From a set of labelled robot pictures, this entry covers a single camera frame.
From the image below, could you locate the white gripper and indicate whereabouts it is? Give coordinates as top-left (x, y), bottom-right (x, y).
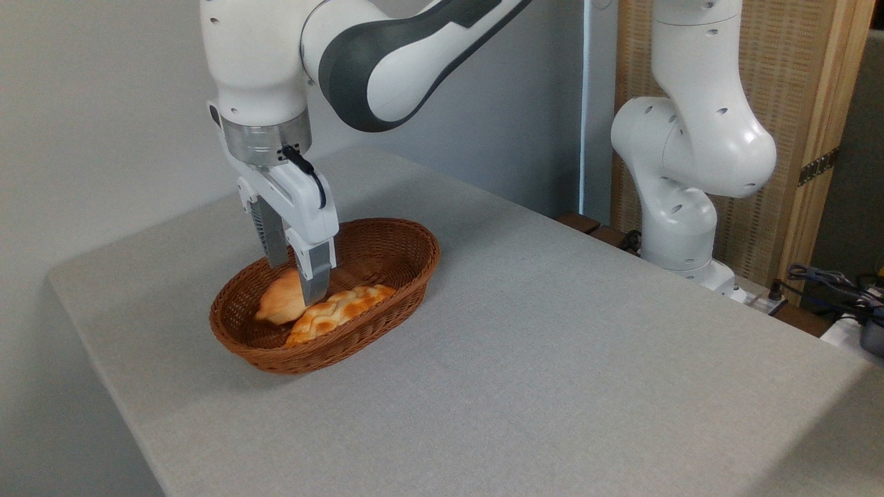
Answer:
top-left (206, 101), bottom-right (341, 307)

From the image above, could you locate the round knotted bread roll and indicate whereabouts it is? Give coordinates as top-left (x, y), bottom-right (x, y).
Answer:
top-left (253, 267), bottom-right (309, 327)

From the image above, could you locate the long braided bread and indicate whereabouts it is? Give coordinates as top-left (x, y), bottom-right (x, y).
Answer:
top-left (284, 284), bottom-right (398, 349)

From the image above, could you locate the brown wicker basket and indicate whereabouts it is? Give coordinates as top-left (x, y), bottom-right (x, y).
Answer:
top-left (209, 218), bottom-right (441, 376)

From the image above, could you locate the white vertical pole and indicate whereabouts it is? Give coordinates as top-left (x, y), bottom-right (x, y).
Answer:
top-left (579, 0), bottom-right (596, 216)

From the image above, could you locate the white power strip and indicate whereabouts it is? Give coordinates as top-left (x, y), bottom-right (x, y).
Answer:
top-left (733, 282), bottom-right (789, 316)

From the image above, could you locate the wooden woven folding screen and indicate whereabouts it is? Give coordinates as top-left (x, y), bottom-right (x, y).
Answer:
top-left (611, 0), bottom-right (877, 306)

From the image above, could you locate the brass screen hinge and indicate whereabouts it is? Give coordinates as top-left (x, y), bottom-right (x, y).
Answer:
top-left (798, 146), bottom-right (841, 188)

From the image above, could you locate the white box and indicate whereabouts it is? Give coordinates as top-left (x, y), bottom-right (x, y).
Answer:
top-left (820, 313), bottom-right (884, 368)

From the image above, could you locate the dark grey device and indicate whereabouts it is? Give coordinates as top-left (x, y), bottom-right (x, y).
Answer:
top-left (858, 320), bottom-right (884, 358)

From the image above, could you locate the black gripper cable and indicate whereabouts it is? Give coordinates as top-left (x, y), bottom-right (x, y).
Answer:
top-left (280, 144), bottom-right (327, 210)

